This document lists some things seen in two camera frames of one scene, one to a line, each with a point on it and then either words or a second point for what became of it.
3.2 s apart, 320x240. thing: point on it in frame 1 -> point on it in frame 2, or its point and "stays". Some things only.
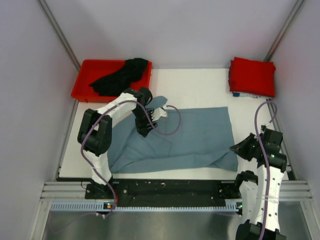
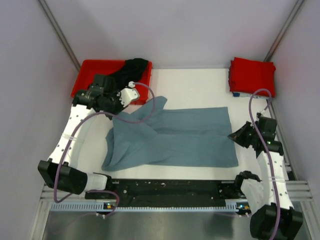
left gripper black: x=142 y=128 -> x=120 y=107
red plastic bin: x=88 y=71 stays
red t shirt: x=252 y=77 stays
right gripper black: x=240 y=148 -> x=238 y=135
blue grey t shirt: x=183 y=139 stays
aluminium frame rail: x=75 y=192 stays
